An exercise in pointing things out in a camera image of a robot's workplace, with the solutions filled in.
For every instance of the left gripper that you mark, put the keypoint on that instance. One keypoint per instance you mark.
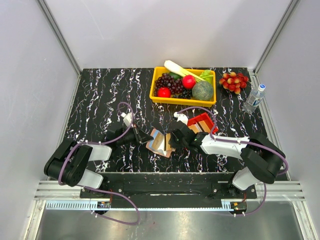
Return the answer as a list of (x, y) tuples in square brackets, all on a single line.
[(142, 137)]

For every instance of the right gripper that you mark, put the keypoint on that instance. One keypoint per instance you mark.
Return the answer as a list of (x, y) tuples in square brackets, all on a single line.
[(172, 142)]

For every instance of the gold striped credit card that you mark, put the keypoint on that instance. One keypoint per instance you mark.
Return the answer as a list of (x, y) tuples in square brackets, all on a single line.
[(158, 141)]

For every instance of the pink leather card holder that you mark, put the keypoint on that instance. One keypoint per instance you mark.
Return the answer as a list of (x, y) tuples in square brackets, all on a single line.
[(161, 151)]

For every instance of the red plastic bin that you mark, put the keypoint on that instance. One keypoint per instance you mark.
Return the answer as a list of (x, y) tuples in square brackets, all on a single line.
[(203, 116)]

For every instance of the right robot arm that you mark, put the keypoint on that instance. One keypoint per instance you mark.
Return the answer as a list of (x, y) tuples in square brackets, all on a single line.
[(263, 160)]

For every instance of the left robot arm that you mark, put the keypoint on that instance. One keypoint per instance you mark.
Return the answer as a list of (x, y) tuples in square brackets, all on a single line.
[(68, 164)]

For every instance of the gold credit card in bin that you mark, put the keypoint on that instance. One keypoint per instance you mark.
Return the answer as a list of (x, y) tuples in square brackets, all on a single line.
[(200, 126)]

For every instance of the dark blueberry bunch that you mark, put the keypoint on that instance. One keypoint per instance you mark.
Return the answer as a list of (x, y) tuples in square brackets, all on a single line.
[(185, 94)]

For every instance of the red tomato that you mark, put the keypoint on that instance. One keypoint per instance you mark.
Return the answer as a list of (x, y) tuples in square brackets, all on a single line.
[(163, 92)]

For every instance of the yellow plastic tray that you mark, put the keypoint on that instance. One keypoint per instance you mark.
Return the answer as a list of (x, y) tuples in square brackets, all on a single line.
[(159, 70)]

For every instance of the green cantaloupe melon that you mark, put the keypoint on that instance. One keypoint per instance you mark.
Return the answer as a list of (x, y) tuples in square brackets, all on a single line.
[(203, 91)]

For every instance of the red apple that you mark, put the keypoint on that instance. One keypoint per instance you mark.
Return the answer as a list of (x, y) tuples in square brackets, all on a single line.
[(188, 81)]

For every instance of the purple grape bunch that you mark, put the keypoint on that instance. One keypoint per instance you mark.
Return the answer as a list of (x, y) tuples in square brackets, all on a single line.
[(175, 86)]

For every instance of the green lettuce leaf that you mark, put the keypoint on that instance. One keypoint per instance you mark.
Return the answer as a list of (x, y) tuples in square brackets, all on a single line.
[(207, 75)]

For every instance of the white leek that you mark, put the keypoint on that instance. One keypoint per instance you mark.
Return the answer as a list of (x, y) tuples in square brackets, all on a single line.
[(177, 69)]

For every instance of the red lychee bunch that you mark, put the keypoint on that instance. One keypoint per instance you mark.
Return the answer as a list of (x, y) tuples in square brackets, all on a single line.
[(234, 82)]

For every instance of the clear water bottle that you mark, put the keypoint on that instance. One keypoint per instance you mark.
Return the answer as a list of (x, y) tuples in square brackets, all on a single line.
[(254, 99)]

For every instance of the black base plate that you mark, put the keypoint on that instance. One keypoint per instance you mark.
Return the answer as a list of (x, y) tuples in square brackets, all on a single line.
[(215, 185)]

